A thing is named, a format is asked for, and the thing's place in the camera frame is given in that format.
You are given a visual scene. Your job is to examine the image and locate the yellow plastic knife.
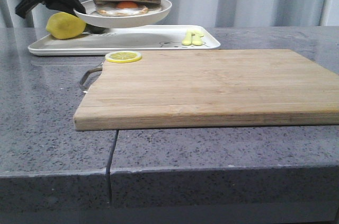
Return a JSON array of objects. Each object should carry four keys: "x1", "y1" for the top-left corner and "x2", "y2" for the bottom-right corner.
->
[{"x1": 192, "y1": 30, "x2": 204, "y2": 46}]

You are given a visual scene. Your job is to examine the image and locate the white round plate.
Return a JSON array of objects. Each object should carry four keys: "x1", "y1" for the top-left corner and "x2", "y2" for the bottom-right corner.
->
[{"x1": 74, "y1": 0, "x2": 172, "y2": 28}]

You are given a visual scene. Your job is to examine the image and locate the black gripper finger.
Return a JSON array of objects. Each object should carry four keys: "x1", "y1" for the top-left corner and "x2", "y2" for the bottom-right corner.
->
[
  {"x1": 44, "y1": 0, "x2": 86, "y2": 15},
  {"x1": 15, "y1": 0, "x2": 40, "y2": 19}
]

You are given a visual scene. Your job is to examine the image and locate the green lime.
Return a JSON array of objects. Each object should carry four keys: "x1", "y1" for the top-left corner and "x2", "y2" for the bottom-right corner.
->
[{"x1": 86, "y1": 24, "x2": 106, "y2": 34}]

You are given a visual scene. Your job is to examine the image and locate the yellow lemon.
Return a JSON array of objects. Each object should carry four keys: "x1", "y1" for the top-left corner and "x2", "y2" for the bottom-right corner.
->
[{"x1": 46, "y1": 12, "x2": 86, "y2": 40}]

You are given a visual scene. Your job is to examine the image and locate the fried egg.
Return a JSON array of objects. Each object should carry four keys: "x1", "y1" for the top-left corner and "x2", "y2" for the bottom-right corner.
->
[{"x1": 95, "y1": 1, "x2": 149, "y2": 17}]

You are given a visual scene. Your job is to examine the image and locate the white bear-print tray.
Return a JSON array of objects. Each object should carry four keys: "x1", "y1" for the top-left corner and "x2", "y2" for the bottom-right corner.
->
[{"x1": 28, "y1": 25, "x2": 220, "y2": 56}]

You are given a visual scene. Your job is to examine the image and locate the metal cutting board handle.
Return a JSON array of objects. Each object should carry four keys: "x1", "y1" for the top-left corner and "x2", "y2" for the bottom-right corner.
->
[{"x1": 79, "y1": 62, "x2": 104, "y2": 92}]

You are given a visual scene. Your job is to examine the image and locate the wooden cutting board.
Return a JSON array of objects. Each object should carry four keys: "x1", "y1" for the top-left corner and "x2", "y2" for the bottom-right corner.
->
[{"x1": 74, "y1": 49, "x2": 338, "y2": 131}]

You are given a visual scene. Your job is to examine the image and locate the yellow plastic fork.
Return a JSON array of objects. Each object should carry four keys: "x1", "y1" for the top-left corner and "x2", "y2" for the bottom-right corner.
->
[{"x1": 182, "y1": 30, "x2": 196, "y2": 46}]

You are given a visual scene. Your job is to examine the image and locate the lemon slice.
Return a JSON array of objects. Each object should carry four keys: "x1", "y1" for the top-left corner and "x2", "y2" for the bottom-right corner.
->
[{"x1": 105, "y1": 50, "x2": 142, "y2": 63}]

